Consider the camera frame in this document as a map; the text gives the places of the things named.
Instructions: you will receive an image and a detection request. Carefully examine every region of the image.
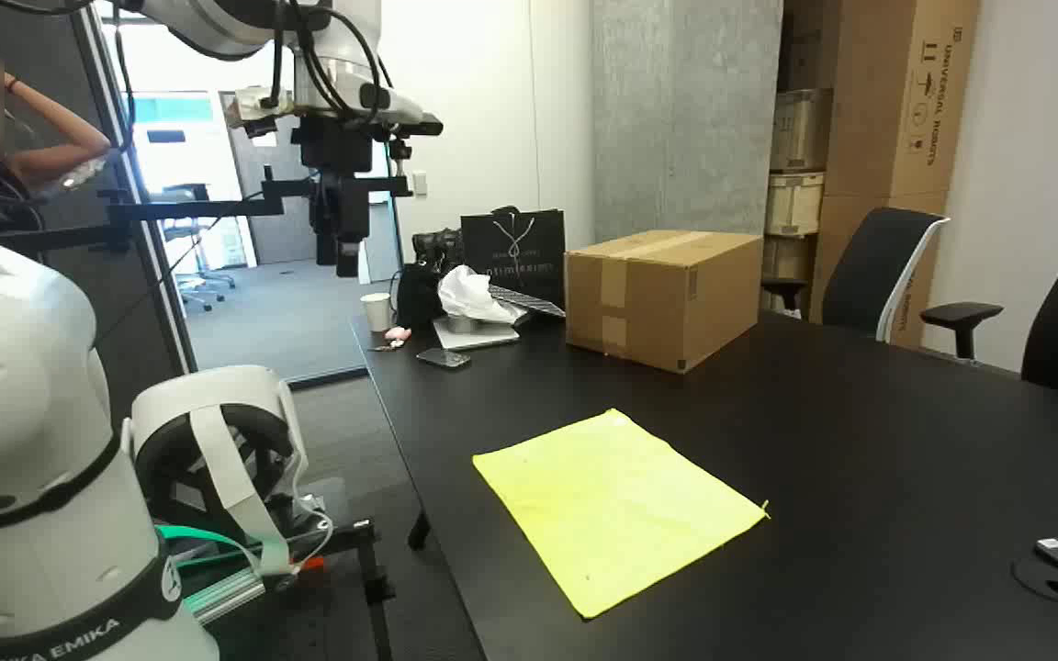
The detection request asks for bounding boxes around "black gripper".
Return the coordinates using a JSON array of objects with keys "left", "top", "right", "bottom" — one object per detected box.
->
[{"left": 297, "top": 117, "right": 376, "bottom": 280}]

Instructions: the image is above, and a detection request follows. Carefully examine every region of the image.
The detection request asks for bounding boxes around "yellow cloth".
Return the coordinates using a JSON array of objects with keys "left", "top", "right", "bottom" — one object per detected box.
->
[{"left": 470, "top": 402, "right": 771, "bottom": 625}]

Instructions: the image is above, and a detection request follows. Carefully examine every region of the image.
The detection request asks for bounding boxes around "person bare forearm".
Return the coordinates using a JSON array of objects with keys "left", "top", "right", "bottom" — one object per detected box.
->
[{"left": 8, "top": 72, "right": 116, "bottom": 162}]

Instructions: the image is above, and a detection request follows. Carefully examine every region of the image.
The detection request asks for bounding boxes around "white paper cup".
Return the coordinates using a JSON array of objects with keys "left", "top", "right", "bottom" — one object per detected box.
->
[{"left": 356, "top": 290, "right": 395, "bottom": 337}]

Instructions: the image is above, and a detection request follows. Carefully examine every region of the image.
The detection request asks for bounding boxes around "black horizontal boom bar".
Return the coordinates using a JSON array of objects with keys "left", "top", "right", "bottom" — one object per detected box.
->
[{"left": 109, "top": 169, "right": 414, "bottom": 232}]

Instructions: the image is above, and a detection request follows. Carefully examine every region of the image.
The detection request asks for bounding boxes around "white flat laptop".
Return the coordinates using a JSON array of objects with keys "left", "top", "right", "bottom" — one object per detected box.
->
[{"left": 428, "top": 315, "right": 520, "bottom": 356}]

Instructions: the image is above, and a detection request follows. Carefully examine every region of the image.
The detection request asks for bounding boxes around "white VR headset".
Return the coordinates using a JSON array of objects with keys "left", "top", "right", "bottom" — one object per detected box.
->
[{"left": 120, "top": 363, "right": 311, "bottom": 580}]

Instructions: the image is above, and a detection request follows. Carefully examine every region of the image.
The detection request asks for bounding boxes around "black metal stand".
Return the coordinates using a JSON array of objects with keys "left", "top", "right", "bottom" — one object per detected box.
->
[{"left": 287, "top": 510, "right": 395, "bottom": 661}]

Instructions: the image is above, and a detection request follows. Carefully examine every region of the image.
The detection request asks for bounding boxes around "brown stacked box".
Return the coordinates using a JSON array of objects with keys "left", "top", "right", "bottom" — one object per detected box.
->
[
  {"left": 759, "top": 236, "right": 815, "bottom": 287},
  {"left": 769, "top": 83, "right": 834, "bottom": 171}
]

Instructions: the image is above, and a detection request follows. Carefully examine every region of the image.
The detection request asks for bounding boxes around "white stacked box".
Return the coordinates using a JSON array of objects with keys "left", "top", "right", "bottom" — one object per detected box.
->
[{"left": 764, "top": 169, "right": 825, "bottom": 238}]

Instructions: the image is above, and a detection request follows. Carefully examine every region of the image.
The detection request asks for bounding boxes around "tall brown cardboard box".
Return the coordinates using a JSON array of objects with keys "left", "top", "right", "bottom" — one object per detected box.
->
[{"left": 804, "top": 0, "right": 983, "bottom": 352}]

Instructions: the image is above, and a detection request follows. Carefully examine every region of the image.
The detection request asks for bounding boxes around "black camera bag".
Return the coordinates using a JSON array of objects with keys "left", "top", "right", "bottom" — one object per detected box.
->
[{"left": 393, "top": 226, "right": 470, "bottom": 330}]

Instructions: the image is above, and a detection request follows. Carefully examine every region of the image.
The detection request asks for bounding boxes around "black stereo camera on pole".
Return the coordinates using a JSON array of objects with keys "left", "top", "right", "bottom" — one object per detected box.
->
[{"left": 361, "top": 107, "right": 448, "bottom": 138}]

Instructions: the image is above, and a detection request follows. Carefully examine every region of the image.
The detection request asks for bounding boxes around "wrist mounted camera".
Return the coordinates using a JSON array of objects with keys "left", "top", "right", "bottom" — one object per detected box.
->
[{"left": 223, "top": 83, "right": 302, "bottom": 136}]

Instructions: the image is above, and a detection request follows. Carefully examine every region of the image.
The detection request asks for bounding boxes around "green cable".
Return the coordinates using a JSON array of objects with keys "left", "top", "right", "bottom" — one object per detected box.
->
[{"left": 153, "top": 517, "right": 267, "bottom": 618}]

